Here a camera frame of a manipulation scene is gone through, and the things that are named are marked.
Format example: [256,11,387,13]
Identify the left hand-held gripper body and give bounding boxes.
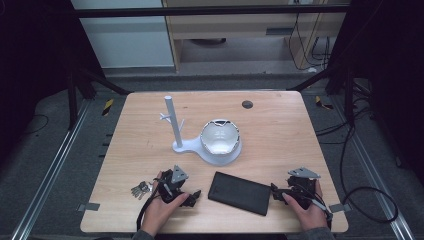
[155,164,190,205]

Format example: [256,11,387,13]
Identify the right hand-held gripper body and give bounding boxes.
[285,166,322,211]

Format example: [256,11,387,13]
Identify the black wallet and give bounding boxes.
[207,171,273,217]

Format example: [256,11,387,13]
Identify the person's left hand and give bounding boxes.
[141,171,191,236]

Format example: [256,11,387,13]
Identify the person's right hand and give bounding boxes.
[282,179,330,232]

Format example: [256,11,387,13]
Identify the bunch of metal keys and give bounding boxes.
[130,180,154,201]

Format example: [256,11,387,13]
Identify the grey tape piece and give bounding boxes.
[328,202,353,214]
[76,201,101,213]

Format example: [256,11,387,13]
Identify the white bowl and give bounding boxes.
[199,118,242,156]

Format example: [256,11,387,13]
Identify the yellow black striped tape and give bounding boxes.
[101,98,115,117]
[314,95,335,111]

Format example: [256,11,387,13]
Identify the black metal stand strut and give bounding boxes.
[67,65,132,132]
[285,65,356,125]

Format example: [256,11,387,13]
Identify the black curtain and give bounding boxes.
[326,0,424,188]
[0,0,104,168]

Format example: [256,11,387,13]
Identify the white cabinet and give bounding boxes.
[70,0,175,70]

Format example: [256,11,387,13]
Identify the wooden shelf unit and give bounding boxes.
[161,0,352,73]

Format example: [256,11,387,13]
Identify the right hand-held gripper cable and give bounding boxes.
[307,194,335,231]

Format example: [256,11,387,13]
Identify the hand-held gripper cable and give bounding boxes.
[135,191,162,232]
[307,194,335,231]

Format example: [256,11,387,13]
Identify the left hand-held gripper cable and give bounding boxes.
[135,191,162,232]

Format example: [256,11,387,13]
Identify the white stand with hook post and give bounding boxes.
[159,95,244,167]

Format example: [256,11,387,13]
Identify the metal floor rail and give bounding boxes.
[332,95,417,240]
[9,99,92,240]

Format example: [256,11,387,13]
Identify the black floor cable loop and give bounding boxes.
[339,122,400,225]

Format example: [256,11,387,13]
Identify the black hanging cables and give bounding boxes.
[287,12,332,72]

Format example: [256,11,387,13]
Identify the thin black floor cable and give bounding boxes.
[19,113,50,137]

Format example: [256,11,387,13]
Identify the black horizontal frame bar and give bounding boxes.
[74,3,352,19]

